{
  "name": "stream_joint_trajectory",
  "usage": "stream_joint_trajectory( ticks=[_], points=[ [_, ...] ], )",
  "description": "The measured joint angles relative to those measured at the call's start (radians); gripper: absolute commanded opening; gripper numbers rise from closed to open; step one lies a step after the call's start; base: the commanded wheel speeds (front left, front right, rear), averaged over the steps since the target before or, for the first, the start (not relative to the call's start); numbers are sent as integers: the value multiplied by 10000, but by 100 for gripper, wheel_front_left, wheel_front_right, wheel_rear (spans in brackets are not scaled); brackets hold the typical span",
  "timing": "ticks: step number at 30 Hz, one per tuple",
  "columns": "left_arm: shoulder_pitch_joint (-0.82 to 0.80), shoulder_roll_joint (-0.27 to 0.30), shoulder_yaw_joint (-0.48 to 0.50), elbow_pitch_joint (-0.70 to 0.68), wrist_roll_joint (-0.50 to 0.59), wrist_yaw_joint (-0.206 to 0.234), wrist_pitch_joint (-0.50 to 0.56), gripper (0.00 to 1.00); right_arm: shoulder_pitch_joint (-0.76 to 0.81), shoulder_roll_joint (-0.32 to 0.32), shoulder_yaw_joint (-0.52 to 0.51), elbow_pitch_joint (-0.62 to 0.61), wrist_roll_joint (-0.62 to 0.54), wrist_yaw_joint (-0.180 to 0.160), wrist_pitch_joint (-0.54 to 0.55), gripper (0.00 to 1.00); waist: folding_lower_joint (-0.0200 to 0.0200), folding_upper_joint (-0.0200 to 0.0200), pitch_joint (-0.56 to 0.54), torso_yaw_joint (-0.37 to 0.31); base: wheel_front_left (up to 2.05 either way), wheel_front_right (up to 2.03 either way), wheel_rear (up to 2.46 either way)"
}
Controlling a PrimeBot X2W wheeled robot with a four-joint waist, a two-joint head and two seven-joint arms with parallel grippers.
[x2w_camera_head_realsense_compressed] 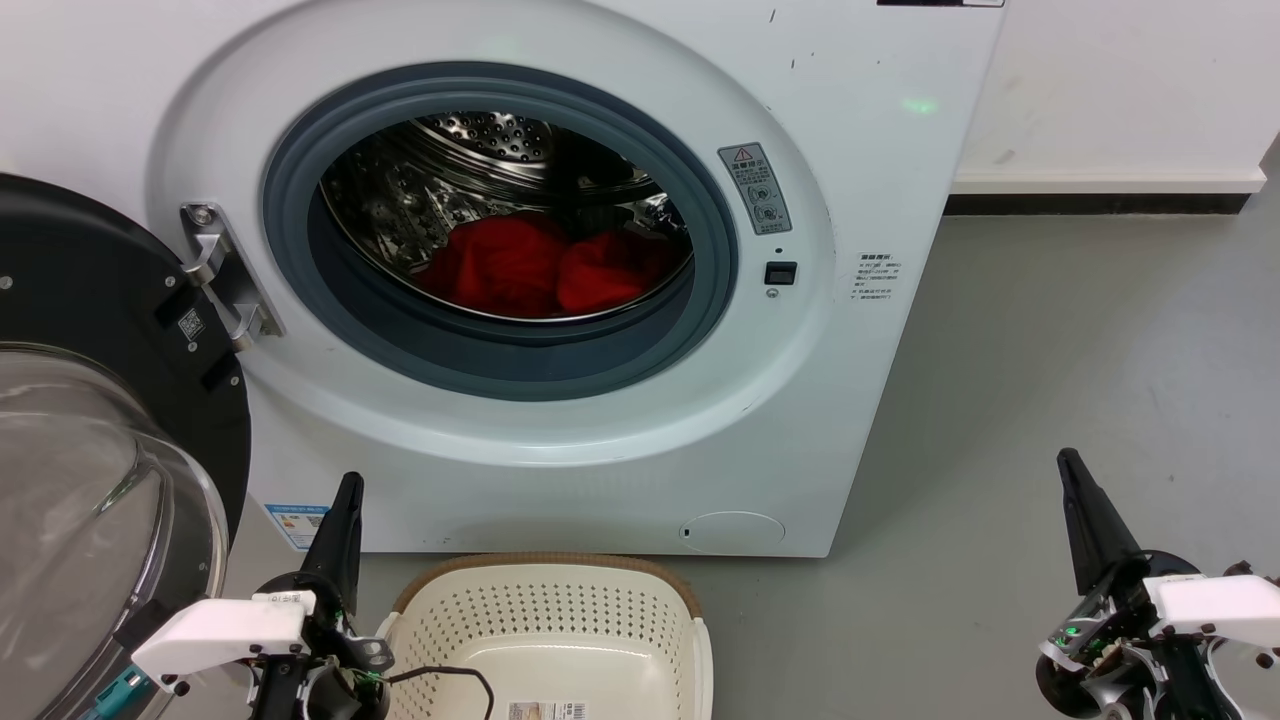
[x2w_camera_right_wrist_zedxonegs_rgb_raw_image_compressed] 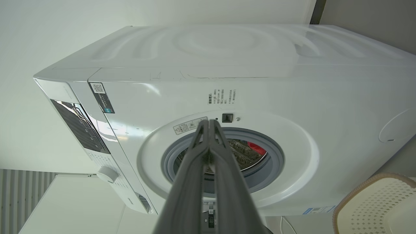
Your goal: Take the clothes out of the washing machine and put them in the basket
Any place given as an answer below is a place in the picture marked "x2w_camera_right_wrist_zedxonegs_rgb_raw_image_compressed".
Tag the white front-load washing machine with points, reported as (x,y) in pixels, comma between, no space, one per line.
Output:
(292,91)

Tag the grey warning label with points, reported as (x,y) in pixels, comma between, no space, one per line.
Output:
(188,126)

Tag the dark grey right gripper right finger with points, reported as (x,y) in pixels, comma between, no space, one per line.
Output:
(234,201)

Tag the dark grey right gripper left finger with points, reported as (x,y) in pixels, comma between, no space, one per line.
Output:
(185,195)

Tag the red cloth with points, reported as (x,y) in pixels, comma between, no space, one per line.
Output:
(256,149)

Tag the stainless steel washing machine drum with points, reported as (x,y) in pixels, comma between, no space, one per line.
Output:
(243,159)

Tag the round filter access cover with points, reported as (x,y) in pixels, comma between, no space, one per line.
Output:
(401,126)

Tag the cream perforated laundry basket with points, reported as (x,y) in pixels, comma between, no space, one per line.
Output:
(373,208)

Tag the dark QR code sticker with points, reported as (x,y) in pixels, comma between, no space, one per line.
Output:
(102,97)

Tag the white cabinet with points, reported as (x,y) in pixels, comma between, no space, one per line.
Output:
(74,208)

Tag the black glossy control display panel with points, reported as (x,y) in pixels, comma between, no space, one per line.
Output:
(81,126)

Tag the printed text notice label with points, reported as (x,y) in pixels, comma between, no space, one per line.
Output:
(222,97)

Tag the black door latch socket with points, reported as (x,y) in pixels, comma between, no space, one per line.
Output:
(227,118)

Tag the white round control knob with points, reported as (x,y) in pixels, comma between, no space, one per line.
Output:
(107,174)

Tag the grey ribbed panel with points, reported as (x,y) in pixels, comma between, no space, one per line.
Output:
(19,195)

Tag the blue energy label sticker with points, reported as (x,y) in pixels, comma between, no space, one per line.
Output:
(318,210)

